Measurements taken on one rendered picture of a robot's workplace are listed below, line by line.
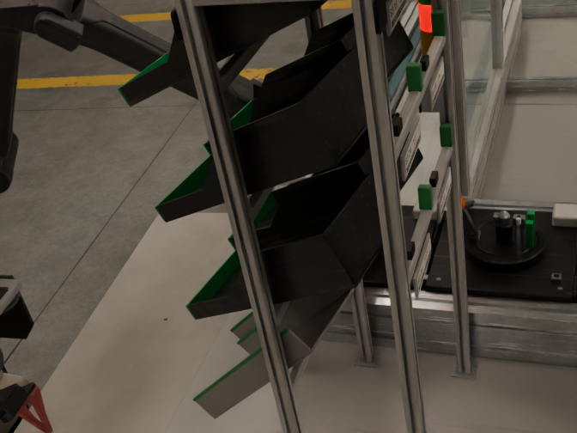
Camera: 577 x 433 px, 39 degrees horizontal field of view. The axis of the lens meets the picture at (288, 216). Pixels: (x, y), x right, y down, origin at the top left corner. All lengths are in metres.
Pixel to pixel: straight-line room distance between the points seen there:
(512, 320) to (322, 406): 0.34
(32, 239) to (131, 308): 2.09
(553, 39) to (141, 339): 1.52
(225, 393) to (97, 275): 2.24
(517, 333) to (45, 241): 2.64
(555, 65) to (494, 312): 1.14
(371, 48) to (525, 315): 0.74
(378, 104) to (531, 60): 1.69
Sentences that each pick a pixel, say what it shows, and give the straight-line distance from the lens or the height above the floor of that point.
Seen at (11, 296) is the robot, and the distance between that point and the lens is 1.57.
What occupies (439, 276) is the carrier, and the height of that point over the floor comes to 0.97.
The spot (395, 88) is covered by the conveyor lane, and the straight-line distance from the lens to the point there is 2.14.
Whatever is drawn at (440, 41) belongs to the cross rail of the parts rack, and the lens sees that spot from 1.05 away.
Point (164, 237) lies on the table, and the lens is 1.89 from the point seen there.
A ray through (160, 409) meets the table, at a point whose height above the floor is 0.86.
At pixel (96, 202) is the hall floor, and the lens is 3.87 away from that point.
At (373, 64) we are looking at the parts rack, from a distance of 0.75.
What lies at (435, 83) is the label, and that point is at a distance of 1.00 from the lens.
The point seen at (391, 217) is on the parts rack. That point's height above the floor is 1.41.
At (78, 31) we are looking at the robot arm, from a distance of 1.27.
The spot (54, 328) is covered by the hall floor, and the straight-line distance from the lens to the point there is 3.20.
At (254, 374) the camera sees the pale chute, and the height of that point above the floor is 1.11.
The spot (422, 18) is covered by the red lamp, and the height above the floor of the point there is 1.34.
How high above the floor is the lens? 1.89
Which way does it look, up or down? 34 degrees down
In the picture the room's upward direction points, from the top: 12 degrees counter-clockwise
